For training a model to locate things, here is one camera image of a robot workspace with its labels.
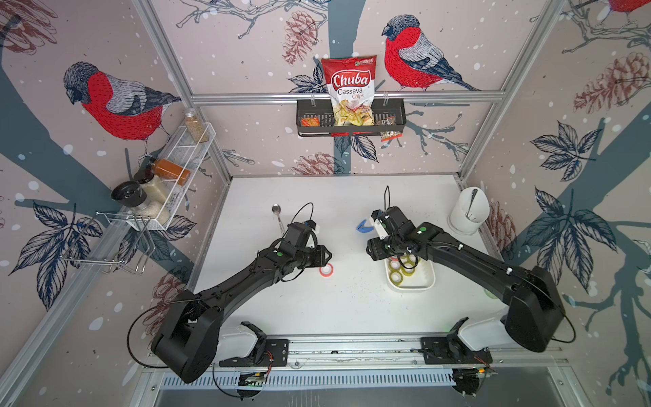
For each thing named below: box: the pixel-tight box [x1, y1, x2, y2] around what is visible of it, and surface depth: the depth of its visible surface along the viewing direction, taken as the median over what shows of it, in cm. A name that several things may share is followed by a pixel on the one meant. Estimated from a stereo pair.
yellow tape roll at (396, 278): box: [389, 271, 404, 286], surface depth 90 cm
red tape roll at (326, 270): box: [318, 262, 334, 279], surface depth 92 cm
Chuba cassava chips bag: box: [321, 55, 378, 138], surface depth 85 cm
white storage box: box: [383, 257, 436, 291], surface depth 89 cm
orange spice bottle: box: [153, 158, 192, 186], surface depth 74 cm
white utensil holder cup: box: [447, 186, 490, 236], surface depth 97 cm
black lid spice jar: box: [111, 180, 149, 208], surface depth 60 cm
